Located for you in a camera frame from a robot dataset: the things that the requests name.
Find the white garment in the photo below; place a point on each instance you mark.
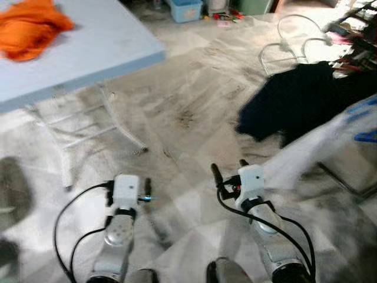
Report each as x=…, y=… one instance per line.
x=306, y=153

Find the black metal drying rack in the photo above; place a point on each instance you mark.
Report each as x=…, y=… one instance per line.
x=368, y=44

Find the dark navy garment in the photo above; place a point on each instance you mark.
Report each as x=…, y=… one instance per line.
x=294, y=100

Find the pale green cabinet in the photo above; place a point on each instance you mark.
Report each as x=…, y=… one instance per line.
x=256, y=6

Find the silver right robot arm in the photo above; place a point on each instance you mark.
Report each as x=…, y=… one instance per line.
x=271, y=236

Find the small pink card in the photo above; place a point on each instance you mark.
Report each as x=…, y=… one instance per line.
x=224, y=23

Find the small red toy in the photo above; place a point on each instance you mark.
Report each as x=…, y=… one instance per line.
x=221, y=16

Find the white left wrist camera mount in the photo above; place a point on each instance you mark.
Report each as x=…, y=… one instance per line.
x=125, y=188

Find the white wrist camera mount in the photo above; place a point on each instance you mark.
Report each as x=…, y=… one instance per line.
x=252, y=180
x=125, y=188

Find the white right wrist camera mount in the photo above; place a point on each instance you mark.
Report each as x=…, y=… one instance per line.
x=252, y=180

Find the orange towel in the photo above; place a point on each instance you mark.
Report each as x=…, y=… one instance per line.
x=29, y=29

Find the robot leg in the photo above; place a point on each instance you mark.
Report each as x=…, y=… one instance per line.
x=142, y=276
x=230, y=271

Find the pale blue folding table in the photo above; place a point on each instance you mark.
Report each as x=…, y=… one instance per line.
x=100, y=47

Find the right robot leg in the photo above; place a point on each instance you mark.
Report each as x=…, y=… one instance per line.
x=230, y=271

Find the blue plastic clothes hanger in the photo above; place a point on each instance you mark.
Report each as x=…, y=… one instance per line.
x=366, y=137
x=362, y=109

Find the blue plastic bin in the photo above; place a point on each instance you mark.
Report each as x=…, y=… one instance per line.
x=184, y=10

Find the left robot leg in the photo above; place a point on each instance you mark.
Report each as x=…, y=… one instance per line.
x=142, y=276

